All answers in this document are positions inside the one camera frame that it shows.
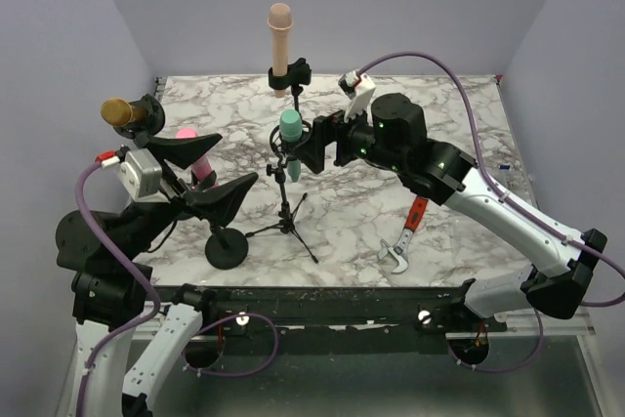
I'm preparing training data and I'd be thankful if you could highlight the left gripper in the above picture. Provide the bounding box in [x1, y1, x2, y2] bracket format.
[120, 131, 259, 258]

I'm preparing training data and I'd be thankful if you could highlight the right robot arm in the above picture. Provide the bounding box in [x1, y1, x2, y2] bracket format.
[287, 94, 606, 331]

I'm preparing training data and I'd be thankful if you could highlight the red-handled adjustable wrench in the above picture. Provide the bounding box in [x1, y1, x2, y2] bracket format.
[377, 196, 428, 274]

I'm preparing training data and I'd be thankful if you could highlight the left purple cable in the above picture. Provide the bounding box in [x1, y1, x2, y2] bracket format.
[76, 162, 162, 389]

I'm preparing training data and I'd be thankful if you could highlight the mint green microphone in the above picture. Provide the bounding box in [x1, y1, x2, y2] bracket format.
[279, 109, 303, 183]

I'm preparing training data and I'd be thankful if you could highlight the purple cable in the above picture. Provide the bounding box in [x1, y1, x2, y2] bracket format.
[76, 162, 162, 389]
[358, 51, 625, 309]

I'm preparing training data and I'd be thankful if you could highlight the beige microphone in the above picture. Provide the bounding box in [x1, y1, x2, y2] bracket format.
[268, 3, 293, 77]

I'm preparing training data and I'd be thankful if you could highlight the pink microphone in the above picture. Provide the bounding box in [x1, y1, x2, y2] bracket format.
[176, 128, 217, 188]

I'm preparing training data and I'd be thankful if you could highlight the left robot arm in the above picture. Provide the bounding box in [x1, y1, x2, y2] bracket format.
[56, 134, 258, 416]

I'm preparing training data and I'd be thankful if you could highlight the black tripod shock-mount stand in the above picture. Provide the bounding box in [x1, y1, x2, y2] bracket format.
[245, 120, 319, 264]

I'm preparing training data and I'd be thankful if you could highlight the black round-base clip stand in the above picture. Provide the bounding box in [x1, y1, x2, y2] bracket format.
[268, 58, 312, 112]

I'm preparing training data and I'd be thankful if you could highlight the gold microphone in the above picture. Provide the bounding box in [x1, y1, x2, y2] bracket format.
[101, 98, 148, 127]

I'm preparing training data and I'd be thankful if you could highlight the clear plastic screw box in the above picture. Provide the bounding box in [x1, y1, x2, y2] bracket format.
[494, 164, 529, 198]

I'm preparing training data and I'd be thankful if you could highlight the black round-base pink-mic stand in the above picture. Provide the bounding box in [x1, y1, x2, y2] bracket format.
[194, 177, 249, 271]

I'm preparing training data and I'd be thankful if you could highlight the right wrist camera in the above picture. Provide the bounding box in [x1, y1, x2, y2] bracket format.
[338, 70, 376, 122]

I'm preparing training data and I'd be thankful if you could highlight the black gold-mic stand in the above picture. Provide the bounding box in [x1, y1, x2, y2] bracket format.
[113, 94, 166, 148]

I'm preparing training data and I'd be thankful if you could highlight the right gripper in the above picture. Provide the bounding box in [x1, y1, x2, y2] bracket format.
[293, 95, 406, 174]

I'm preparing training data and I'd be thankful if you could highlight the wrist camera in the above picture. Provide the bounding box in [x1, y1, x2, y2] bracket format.
[338, 70, 376, 122]
[116, 148, 162, 202]

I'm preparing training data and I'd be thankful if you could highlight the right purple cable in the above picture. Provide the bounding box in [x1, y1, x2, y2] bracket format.
[358, 51, 625, 309]

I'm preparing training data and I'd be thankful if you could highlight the black front mounting rail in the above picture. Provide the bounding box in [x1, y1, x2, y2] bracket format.
[156, 284, 507, 334]

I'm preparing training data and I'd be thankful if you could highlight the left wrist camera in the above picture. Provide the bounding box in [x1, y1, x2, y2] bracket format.
[116, 148, 162, 202]

